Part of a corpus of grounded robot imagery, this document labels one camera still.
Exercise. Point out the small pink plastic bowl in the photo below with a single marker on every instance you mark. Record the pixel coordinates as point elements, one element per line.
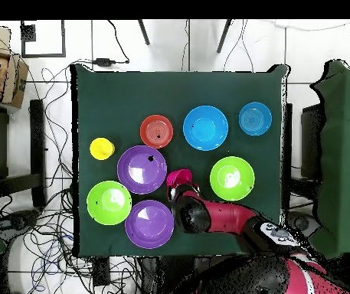
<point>179,177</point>

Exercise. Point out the purple plastic bowl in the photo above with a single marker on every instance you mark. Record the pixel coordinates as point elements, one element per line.
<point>148,226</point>
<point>141,174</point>

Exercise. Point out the green plastic bowl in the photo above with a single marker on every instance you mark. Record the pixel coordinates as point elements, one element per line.
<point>232,180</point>
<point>107,205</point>

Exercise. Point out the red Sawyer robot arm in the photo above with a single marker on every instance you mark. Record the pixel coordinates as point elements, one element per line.
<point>223,214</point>

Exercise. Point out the orange ribbed plastic bowl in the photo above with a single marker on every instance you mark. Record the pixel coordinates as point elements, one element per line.
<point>153,128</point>

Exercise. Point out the deep blue plastic bowl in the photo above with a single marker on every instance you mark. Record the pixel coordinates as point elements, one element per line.
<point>206,128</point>

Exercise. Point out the yellow plastic cup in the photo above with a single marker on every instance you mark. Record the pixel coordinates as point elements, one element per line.
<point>101,148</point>

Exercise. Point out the shallow ribbed blue bowl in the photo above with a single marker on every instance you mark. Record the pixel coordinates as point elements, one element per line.
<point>255,118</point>

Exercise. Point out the black power adapter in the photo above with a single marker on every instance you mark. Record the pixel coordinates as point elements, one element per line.
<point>103,61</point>

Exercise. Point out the black tripod leg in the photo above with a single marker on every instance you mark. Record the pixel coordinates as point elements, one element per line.
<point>144,32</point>
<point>224,35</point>

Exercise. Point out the grey stand foot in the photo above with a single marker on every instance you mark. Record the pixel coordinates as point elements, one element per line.
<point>300,223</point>

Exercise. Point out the black stand foot with knob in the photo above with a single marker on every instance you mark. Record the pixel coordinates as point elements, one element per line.
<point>18,220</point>

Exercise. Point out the brown cardboard box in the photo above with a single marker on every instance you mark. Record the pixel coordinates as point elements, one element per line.
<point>12,82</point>

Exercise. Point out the black bench frame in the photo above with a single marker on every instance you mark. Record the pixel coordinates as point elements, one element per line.
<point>38,153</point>

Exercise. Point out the black square frame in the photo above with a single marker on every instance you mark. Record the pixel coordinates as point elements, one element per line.
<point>63,39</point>

